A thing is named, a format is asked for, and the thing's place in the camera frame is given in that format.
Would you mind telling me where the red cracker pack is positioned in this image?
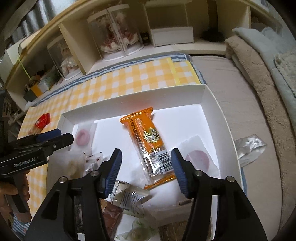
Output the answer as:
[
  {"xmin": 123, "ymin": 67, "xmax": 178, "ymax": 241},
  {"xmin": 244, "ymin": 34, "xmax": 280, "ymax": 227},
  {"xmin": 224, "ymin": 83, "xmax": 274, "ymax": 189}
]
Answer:
[{"xmin": 28, "ymin": 113, "xmax": 50, "ymax": 136}]

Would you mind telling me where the purple round cookie bag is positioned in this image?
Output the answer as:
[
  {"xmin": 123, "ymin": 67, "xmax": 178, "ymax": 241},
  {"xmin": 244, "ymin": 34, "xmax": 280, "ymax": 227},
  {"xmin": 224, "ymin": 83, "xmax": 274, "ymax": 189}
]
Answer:
[{"xmin": 178, "ymin": 135, "xmax": 220, "ymax": 177}]

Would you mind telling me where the beige ring cookie bag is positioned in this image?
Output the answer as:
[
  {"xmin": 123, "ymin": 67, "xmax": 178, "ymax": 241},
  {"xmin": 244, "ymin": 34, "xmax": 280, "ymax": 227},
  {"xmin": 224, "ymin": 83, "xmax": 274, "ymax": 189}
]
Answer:
[{"xmin": 66, "ymin": 151, "xmax": 86, "ymax": 179}]

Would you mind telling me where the orange snack bar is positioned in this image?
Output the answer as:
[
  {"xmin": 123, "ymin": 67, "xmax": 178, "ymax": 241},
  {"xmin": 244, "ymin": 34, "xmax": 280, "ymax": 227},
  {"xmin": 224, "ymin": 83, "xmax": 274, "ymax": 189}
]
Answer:
[{"xmin": 119, "ymin": 107, "xmax": 176, "ymax": 190}]

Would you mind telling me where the cream barcode snack packet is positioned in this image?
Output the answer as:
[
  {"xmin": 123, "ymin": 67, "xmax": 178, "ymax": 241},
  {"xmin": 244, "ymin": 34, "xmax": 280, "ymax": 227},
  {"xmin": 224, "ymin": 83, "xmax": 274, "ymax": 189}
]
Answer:
[{"xmin": 108, "ymin": 180, "xmax": 152, "ymax": 217}]

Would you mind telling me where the pink ring cookie bag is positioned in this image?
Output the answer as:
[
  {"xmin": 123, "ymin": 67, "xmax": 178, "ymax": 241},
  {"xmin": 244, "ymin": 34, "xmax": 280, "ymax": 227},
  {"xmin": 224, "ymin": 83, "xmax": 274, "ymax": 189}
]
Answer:
[{"xmin": 71, "ymin": 122, "xmax": 97, "ymax": 153}]

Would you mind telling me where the person's left hand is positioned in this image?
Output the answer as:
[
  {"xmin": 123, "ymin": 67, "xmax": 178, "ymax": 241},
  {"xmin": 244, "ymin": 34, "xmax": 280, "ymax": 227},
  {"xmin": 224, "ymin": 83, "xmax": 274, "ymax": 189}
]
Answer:
[{"xmin": 0, "ymin": 170, "xmax": 32, "ymax": 224}]

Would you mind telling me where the brown wrapped snack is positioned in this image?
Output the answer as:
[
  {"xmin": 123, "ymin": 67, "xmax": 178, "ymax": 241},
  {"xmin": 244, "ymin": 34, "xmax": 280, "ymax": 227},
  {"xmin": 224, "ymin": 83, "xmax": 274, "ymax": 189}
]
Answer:
[{"xmin": 100, "ymin": 199, "xmax": 122, "ymax": 240}]

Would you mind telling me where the white shallow cardboard box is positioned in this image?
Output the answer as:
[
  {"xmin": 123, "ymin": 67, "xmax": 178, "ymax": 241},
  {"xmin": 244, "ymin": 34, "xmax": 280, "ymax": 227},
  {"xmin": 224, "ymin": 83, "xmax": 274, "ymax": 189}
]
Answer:
[{"xmin": 46, "ymin": 84, "xmax": 242, "ymax": 241}]

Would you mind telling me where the clear wrapped beige pastry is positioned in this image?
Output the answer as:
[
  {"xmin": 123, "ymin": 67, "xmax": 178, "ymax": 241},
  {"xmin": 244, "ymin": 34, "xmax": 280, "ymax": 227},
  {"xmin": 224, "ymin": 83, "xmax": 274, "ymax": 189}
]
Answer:
[{"xmin": 149, "ymin": 199, "xmax": 193, "ymax": 240}]

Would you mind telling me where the orange box on shelf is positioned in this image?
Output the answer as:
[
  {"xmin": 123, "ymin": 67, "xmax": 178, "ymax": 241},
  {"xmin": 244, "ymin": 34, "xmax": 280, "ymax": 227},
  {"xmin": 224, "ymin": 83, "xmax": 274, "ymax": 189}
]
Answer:
[{"xmin": 30, "ymin": 84, "xmax": 43, "ymax": 97}]

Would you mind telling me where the white tissue pack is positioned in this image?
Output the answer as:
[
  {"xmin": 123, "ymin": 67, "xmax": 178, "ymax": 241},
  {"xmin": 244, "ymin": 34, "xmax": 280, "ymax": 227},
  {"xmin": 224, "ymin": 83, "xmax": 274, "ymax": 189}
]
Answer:
[{"xmin": 38, "ymin": 73, "xmax": 57, "ymax": 93}]

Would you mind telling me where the green white wrapped candy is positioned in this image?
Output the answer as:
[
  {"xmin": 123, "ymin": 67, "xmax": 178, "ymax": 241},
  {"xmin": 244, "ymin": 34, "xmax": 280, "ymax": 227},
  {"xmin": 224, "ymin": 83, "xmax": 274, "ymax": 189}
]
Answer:
[{"xmin": 114, "ymin": 218, "xmax": 159, "ymax": 241}]

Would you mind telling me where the silver foil wrapper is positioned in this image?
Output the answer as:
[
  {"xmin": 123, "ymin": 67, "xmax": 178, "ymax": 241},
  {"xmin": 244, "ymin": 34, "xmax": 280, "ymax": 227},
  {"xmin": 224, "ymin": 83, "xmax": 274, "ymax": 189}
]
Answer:
[{"xmin": 234, "ymin": 134, "xmax": 267, "ymax": 168}]

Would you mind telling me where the cream dress doll in case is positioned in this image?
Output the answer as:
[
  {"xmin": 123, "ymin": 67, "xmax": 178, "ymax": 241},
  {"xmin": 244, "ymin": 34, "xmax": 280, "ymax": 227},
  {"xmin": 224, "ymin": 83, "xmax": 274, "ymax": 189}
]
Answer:
[{"xmin": 47, "ymin": 35, "xmax": 81, "ymax": 80}]

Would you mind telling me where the yellow checkered tablecloth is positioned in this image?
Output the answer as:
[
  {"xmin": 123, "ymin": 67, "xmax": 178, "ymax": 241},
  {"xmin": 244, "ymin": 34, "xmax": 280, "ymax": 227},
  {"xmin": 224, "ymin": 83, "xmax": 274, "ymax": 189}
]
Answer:
[{"xmin": 18, "ymin": 58, "xmax": 203, "ymax": 138}]

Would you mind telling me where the wooden headboard shelf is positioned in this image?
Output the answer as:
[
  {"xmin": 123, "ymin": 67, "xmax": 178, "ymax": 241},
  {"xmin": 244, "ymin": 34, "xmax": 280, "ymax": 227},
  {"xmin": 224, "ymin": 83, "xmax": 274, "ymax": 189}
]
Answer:
[{"xmin": 4, "ymin": 1, "xmax": 282, "ymax": 111}]

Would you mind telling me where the red dress doll in case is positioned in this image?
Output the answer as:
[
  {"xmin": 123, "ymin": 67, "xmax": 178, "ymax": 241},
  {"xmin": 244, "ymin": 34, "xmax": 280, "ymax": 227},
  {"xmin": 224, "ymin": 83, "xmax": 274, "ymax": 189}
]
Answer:
[{"xmin": 87, "ymin": 4, "xmax": 144, "ymax": 61}]

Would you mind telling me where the beige folded blanket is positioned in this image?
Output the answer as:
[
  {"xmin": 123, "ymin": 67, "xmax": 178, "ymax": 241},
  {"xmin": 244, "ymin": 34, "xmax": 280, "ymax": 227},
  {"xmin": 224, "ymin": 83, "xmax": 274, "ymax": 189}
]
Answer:
[{"xmin": 225, "ymin": 36, "xmax": 295, "ymax": 228}]

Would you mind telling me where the white storage box on shelf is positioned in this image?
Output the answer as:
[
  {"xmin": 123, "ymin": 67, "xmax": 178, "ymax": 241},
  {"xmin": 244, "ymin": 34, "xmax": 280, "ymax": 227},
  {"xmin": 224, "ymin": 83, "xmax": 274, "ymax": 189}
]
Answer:
[{"xmin": 151, "ymin": 27, "xmax": 194, "ymax": 47}]

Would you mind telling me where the cream embroidered pillow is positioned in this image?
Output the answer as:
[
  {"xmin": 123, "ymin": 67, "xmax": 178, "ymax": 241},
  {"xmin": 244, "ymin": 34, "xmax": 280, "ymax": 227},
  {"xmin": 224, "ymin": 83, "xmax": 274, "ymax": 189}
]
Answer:
[{"xmin": 274, "ymin": 47, "xmax": 296, "ymax": 95}]

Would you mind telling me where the light blue folded blanket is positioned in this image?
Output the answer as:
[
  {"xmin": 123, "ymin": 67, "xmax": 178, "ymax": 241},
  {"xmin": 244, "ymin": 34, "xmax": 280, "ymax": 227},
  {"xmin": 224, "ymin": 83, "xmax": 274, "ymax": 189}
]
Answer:
[{"xmin": 232, "ymin": 26, "xmax": 296, "ymax": 105}]

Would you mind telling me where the green strap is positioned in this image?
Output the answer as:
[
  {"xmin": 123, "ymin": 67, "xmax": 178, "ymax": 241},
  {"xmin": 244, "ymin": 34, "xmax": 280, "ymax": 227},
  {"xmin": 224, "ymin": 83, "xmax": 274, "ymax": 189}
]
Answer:
[{"xmin": 17, "ymin": 55, "xmax": 32, "ymax": 82}]

